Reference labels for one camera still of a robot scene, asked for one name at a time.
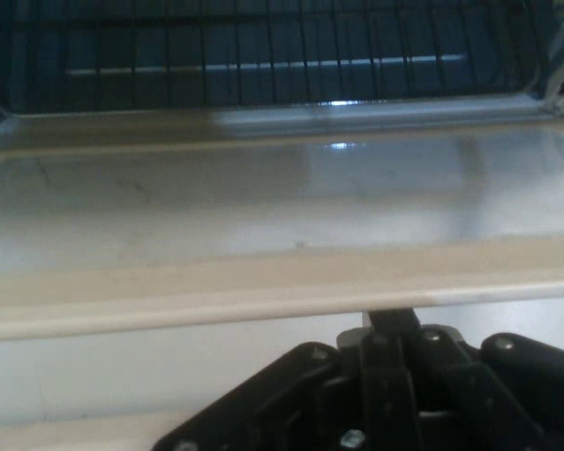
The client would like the black wire oven rack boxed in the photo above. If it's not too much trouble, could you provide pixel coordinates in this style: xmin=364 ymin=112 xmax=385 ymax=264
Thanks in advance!
xmin=0 ymin=0 xmax=546 ymax=112

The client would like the oven heating element rod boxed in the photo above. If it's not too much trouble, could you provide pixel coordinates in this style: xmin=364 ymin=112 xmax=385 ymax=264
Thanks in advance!
xmin=67 ymin=54 xmax=467 ymax=79

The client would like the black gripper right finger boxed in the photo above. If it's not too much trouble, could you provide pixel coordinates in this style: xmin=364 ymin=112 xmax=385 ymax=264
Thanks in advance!
xmin=405 ymin=308 xmax=564 ymax=451

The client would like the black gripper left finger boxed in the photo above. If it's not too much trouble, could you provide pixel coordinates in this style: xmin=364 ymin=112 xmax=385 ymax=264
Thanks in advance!
xmin=152 ymin=308 xmax=424 ymax=451

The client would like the glass toaster oven door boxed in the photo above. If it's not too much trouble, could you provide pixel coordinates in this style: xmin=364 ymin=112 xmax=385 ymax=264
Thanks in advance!
xmin=0 ymin=124 xmax=564 ymax=345

